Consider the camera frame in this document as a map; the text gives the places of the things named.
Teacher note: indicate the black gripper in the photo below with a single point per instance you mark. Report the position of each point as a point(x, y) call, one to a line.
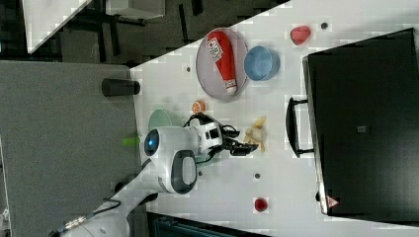
point(230, 144)

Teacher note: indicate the peeled plush banana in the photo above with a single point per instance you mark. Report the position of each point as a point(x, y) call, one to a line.
point(256, 133)

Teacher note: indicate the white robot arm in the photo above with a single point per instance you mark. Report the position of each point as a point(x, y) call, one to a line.
point(172, 156)

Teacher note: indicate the green mug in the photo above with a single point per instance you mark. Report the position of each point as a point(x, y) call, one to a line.
point(206, 157)

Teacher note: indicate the small red toy fruit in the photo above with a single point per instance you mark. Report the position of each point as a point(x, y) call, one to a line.
point(260, 204)

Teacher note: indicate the orange slice toy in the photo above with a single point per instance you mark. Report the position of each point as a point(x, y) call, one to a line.
point(198, 107)

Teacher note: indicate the blue bowl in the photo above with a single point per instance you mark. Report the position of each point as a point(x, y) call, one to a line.
point(261, 63)

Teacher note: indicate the grey round plate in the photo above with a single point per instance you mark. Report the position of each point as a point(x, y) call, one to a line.
point(207, 72)

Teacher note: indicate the green perforated colander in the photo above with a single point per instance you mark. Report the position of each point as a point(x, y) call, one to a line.
point(163, 118)

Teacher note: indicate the red plush ketchup bottle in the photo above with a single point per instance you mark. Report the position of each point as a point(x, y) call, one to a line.
point(221, 51)

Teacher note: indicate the black toaster oven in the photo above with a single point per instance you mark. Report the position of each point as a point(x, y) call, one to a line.
point(363, 110)

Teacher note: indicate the red strawberry toy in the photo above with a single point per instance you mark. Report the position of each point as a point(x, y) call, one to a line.
point(300, 34)

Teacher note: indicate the black cylinder post lower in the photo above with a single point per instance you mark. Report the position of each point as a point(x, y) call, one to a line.
point(120, 186)

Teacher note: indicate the black cylinder post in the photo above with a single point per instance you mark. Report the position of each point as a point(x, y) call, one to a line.
point(120, 186)
point(117, 87)

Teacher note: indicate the black cylinder post upper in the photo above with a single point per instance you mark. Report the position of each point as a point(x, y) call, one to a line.
point(117, 87)

